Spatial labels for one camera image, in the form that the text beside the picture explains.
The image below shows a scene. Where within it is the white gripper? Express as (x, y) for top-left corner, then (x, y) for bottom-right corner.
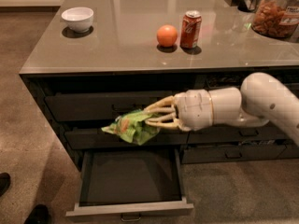
(144, 90), (213, 132)

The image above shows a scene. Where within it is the top left grey drawer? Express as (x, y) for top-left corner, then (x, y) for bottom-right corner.
(45, 91), (172, 121)

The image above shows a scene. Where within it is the clear jar of snacks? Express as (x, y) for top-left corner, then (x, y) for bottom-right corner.
(251, 0), (299, 38)

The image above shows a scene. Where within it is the middle right grey drawer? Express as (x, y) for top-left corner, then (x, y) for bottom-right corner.
(188, 123), (288, 144)

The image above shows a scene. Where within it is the top right grey drawer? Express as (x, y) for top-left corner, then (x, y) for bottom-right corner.
(203, 74), (299, 91)

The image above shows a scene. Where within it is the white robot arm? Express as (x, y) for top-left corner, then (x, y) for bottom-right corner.
(144, 73), (299, 145)

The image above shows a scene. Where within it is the black shoe upper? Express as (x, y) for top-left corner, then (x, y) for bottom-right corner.
(0, 173), (10, 196)

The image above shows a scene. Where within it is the red soda can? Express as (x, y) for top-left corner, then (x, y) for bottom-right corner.
(180, 10), (202, 49)

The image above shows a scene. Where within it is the green rice chip bag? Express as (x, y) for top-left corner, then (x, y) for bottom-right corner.
(101, 109), (160, 146)

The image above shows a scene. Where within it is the open bottom left drawer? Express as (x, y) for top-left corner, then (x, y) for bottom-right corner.
(66, 147), (193, 222)

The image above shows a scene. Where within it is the orange fruit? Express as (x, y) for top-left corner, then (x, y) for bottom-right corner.
(156, 25), (178, 48)

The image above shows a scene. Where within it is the black shoe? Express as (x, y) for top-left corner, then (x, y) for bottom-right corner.
(0, 173), (10, 196)
(23, 204), (50, 224)

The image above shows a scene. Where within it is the middle left grey drawer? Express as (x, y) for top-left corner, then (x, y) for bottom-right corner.
(64, 128), (188, 150)

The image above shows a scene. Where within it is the black shoe lower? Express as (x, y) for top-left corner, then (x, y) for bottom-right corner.
(23, 204), (50, 224)

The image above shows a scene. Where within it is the white ceramic bowl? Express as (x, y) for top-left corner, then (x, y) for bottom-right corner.
(61, 7), (93, 33)

